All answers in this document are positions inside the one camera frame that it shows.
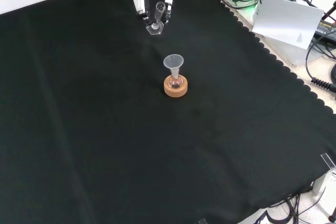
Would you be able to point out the white metal bracket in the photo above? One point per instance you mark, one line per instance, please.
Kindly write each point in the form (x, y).
(324, 182)

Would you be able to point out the black tripod leg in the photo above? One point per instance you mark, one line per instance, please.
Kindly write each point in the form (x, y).
(329, 11)

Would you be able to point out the black cloth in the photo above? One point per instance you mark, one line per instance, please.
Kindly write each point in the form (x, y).
(105, 129)

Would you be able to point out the clear round-bottom flask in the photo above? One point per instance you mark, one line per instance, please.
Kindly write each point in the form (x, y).
(175, 82)

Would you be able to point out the clear tape piece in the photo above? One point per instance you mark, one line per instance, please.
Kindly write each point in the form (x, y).
(328, 160)
(202, 221)

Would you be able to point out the clear graduated cylinder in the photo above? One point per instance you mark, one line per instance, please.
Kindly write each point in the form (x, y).
(158, 14)

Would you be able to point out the pale board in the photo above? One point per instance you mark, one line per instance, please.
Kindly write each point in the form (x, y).
(286, 19)

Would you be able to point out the black power adapter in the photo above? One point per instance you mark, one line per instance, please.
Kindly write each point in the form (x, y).
(326, 28)

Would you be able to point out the clear plastic funnel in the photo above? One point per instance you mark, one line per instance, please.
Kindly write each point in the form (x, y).
(173, 62)

